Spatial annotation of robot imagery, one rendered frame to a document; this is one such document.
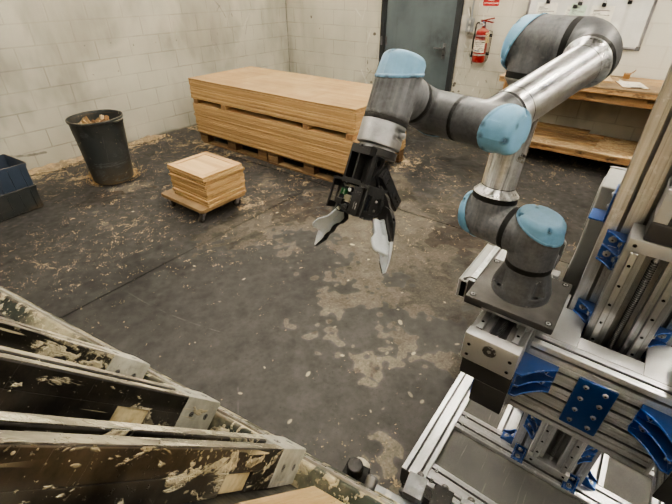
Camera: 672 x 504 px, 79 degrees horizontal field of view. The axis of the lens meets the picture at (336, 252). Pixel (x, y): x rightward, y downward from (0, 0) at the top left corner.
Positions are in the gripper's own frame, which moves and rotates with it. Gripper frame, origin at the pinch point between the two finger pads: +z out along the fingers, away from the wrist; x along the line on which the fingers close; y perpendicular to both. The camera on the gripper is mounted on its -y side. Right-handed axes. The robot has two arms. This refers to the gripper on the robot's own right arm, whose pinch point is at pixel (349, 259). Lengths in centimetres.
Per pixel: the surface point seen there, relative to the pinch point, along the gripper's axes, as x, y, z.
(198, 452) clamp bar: 4.3, 30.7, 23.1
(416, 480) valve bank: 20, -26, 49
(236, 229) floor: -211, -180, 54
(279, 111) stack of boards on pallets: -272, -260, -58
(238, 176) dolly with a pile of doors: -239, -195, 13
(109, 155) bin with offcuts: -377, -154, 32
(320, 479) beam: 6.4, -3.5, 45.1
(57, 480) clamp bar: 6, 48, 16
